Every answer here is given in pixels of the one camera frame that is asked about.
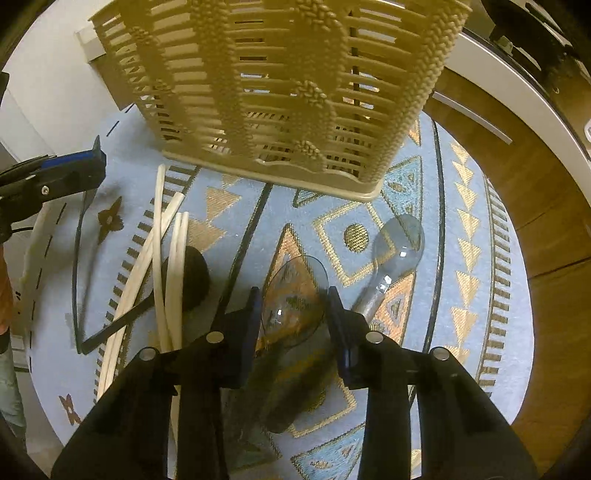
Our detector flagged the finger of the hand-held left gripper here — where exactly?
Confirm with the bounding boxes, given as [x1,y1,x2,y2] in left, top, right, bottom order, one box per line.
[21,136,107,204]
[0,156,58,188]

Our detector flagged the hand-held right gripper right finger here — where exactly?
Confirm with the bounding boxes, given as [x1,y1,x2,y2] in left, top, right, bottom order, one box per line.
[325,286,539,480]

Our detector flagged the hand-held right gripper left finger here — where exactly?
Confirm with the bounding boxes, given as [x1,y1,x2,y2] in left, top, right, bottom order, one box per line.
[51,287,262,480]

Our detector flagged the white plastic utensil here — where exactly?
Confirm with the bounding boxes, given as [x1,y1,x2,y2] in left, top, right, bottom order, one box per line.
[21,200,54,284]

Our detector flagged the clear plastic spoon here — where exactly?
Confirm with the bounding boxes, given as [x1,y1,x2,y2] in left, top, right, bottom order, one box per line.
[256,255,335,437]
[353,213,426,324]

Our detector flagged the black plastic spoon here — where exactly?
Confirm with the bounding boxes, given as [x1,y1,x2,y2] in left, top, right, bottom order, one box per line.
[79,246,212,356]

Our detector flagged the beige plastic utensil basket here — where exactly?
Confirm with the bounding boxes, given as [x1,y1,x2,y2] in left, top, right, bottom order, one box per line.
[88,0,474,204]

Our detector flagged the white appliance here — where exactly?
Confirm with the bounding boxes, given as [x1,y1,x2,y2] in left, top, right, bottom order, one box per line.
[0,28,125,171]

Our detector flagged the blue patterned round mat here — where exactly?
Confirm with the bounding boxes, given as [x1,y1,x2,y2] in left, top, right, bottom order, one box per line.
[18,108,536,480]

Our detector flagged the person's grey pants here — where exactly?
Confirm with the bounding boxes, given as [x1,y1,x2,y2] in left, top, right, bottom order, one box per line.
[0,351,27,430]

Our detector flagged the long silver cabinet handle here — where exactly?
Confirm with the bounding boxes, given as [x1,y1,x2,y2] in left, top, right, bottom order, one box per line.
[433,91,514,143]

